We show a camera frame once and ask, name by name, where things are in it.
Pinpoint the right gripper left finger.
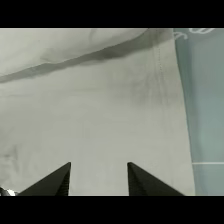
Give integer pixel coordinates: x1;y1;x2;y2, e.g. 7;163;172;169
18;161;72;197

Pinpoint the white shirt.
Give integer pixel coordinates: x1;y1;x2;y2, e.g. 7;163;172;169
0;27;196;197

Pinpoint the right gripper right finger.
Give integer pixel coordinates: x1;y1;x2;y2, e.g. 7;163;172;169
126;161;185;197

